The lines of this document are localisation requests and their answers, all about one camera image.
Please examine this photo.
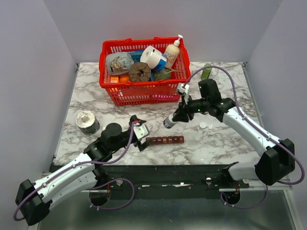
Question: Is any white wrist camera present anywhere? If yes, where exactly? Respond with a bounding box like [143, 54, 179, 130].
[176, 83, 189, 95]
[133, 125, 150, 140]

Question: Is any orange fruit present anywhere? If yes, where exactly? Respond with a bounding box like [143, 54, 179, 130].
[119, 74, 130, 83]

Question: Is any red plastic shopping basket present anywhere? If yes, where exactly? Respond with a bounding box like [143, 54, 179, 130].
[99, 35, 190, 106]

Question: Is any green round vegetable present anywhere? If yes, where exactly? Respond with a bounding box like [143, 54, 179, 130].
[153, 68, 171, 81]

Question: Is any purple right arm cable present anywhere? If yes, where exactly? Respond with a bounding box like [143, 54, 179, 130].
[183, 66, 303, 208]

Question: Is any white-capped pill bottle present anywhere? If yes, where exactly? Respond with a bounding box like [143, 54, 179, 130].
[163, 114, 177, 129]

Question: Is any grey cartoon snack bag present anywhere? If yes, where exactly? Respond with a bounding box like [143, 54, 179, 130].
[106, 52, 134, 76]

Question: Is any orange small box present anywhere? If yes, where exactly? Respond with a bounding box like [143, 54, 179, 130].
[110, 76, 120, 84]

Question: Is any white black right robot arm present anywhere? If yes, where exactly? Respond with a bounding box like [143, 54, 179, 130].
[165, 79, 295, 188]

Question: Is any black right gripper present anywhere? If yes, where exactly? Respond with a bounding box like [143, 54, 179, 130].
[173, 94, 210, 123]

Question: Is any red weekly pill organizer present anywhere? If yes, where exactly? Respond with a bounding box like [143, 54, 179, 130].
[146, 136, 184, 145]

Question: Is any blue package in basket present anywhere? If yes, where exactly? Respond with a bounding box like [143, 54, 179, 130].
[129, 50, 144, 62]

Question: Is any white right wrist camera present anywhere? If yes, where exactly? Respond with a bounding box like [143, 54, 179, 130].
[176, 83, 189, 95]

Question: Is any white bottle cap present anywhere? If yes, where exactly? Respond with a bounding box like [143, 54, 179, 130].
[199, 122, 207, 128]

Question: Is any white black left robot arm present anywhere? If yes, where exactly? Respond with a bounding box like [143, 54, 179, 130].
[13, 115, 150, 226]

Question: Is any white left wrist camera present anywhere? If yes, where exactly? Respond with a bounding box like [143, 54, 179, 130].
[133, 125, 150, 140]

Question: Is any green cylindrical can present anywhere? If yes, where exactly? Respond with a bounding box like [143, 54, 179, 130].
[201, 63, 212, 80]

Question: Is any white toilet paper roll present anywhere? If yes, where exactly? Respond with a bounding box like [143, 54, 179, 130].
[140, 46, 162, 69]

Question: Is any cream pump lotion bottle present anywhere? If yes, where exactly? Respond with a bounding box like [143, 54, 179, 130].
[165, 34, 183, 69]

